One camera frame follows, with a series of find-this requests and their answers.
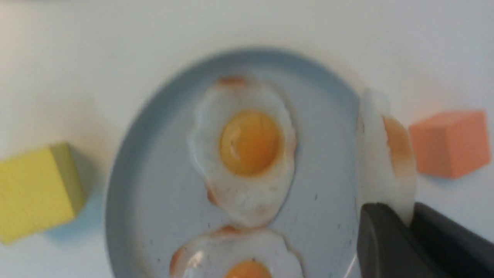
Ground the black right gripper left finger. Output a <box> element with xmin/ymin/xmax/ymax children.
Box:
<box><xmin>357</xmin><ymin>203</ymin><xmax>451</xmax><ymax>278</ymax></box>

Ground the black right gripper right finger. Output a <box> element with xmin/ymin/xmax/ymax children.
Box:
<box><xmin>410</xmin><ymin>203</ymin><xmax>494</xmax><ymax>278</ymax></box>

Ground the fried egg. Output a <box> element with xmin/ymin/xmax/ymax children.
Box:
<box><xmin>356</xmin><ymin>89</ymin><xmax>418</xmax><ymax>226</ymax></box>
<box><xmin>187</xmin><ymin>76</ymin><xmax>298</xmax><ymax>228</ymax></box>
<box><xmin>169</xmin><ymin>225</ymin><xmax>304</xmax><ymax>278</ymax></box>

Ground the orange cube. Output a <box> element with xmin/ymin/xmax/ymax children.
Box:
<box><xmin>409</xmin><ymin>110</ymin><xmax>492</xmax><ymax>179</ymax></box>

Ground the grey egg plate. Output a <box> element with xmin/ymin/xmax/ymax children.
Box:
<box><xmin>104</xmin><ymin>49</ymin><xmax>360</xmax><ymax>278</ymax></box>

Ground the yellow cube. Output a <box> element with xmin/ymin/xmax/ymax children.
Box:
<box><xmin>0</xmin><ymin>142</ymin><xmax>86</xmax><ymax>245</ymax></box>

